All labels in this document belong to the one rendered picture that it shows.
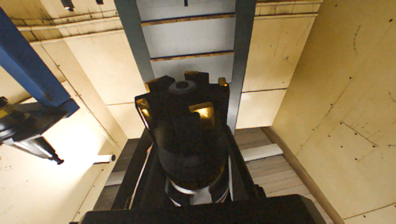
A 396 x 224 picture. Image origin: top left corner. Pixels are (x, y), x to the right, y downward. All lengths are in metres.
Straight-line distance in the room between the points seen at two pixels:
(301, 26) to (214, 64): 0.89
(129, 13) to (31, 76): 0.57
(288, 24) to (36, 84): 1.39
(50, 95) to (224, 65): 0.69
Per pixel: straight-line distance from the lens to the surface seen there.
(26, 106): 0.43
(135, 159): 0.64
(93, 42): 1.36
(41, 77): 0.34
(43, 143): 0.40
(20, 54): 0.34
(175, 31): 0.71
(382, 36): 1.18
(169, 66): 0.74
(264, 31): 1.26
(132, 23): 0.80
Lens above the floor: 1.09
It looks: 38 degrees up
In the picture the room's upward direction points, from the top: 175 degrees clockwise
